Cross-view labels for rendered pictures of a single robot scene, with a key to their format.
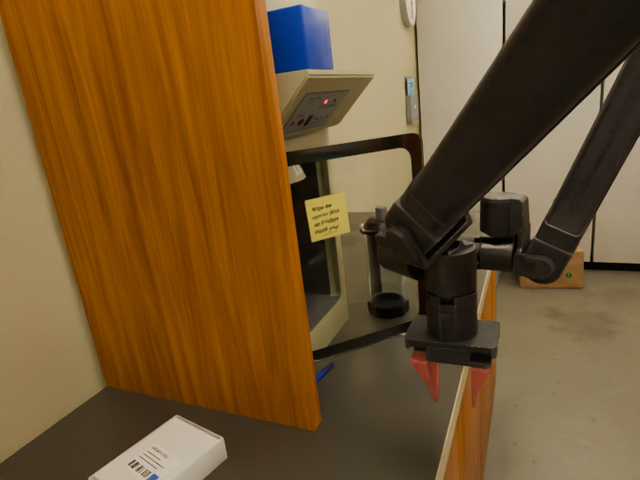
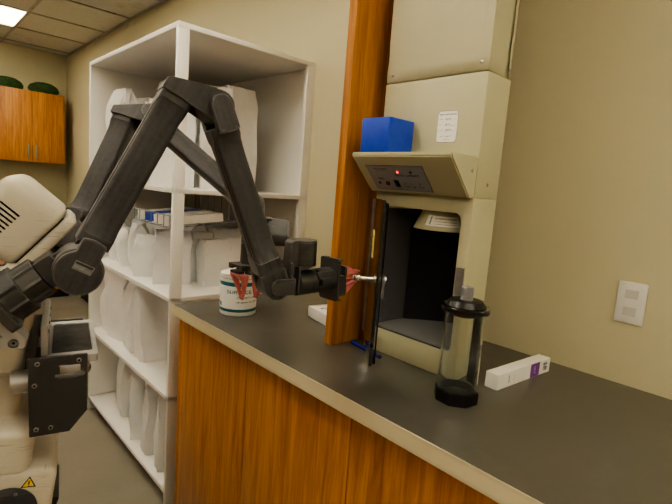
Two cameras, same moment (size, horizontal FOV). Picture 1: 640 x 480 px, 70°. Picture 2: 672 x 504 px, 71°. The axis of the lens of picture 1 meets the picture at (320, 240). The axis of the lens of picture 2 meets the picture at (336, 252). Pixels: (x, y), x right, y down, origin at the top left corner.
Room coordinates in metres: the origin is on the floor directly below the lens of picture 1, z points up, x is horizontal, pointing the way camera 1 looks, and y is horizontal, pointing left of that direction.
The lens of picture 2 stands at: (1.13, -1.24, 1.41)
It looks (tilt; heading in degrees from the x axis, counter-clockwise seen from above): 8 degrees down; 110
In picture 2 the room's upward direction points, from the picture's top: 4 degrees clockwise
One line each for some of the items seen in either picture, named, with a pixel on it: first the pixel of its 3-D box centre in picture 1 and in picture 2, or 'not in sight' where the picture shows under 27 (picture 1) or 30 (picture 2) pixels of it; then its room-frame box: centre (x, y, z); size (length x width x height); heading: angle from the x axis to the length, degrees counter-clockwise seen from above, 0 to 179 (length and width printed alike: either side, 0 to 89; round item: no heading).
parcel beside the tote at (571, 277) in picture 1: (548, 262); not in sight; (3.13, -1.65, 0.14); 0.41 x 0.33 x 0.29; 70
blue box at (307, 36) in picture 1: (290, 44); (386, 137); (0.79, 0.01, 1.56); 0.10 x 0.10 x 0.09; 64
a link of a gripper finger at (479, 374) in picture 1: (461, 370); (246, 282); (0.48, -0.15, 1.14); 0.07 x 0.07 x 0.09; 64
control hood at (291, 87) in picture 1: (320, 103); (409, 173); (0.87, -0.03, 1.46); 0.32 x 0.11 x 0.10; 154
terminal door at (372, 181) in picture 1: (356, 250); (373, 275); (0.81, -0.07, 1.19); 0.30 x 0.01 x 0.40; 110
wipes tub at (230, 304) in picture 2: not in sight; (238, 291); (0.25, 0.18, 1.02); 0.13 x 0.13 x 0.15
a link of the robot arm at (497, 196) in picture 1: (518, 232); (289, 265); (0.68, -0.31, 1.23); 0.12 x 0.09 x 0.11; 51
